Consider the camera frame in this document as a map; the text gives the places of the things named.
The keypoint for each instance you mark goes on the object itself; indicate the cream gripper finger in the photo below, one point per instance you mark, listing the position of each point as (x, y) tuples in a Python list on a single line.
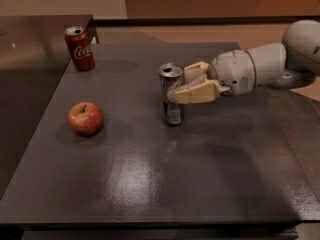
[(204, 92), (195, 71)]

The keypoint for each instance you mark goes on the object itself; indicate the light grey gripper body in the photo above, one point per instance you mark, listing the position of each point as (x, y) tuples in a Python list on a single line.
[(231, 69)]

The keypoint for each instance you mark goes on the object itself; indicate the silver blue redbull can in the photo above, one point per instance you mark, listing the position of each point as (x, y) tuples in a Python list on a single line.
[(171, 77)]

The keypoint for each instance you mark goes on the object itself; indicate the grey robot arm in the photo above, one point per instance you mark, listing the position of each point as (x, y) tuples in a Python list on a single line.
[(292, 63)]

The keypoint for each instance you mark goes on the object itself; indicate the red coca-cola can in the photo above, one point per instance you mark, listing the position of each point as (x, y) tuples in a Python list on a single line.
[(79, 48)]

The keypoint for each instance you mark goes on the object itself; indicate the red apple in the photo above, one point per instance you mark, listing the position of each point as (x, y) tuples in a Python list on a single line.
[(85, 119)]

